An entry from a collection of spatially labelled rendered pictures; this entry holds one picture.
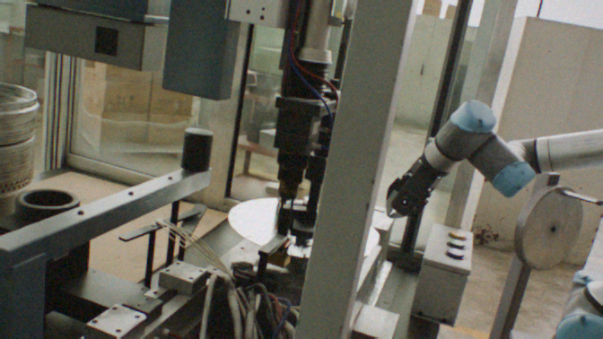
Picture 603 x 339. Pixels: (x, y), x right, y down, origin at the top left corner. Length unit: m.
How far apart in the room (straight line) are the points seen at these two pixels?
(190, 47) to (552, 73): 3.44
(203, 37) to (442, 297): 0.80
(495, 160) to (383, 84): 0.68
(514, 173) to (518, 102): 3.04
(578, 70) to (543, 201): 2.22
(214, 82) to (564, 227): 1.61
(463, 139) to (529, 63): 3.04
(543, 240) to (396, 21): 1.80
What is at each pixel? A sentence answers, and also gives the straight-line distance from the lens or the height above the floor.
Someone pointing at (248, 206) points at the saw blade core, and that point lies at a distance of 1.21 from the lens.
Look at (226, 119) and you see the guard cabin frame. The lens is 1.67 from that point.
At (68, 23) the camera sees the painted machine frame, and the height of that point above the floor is 1.29.
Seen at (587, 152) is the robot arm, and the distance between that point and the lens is 1.16.
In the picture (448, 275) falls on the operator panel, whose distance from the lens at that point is 1.28.
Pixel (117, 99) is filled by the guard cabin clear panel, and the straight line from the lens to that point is 1.90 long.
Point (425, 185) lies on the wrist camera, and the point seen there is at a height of 1.08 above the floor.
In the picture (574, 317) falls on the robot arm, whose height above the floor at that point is 0.95.
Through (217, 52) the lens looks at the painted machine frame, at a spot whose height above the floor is 1.30.
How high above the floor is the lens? 1.36
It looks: 15 degrees down
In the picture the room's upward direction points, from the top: 10 degrees clockwise
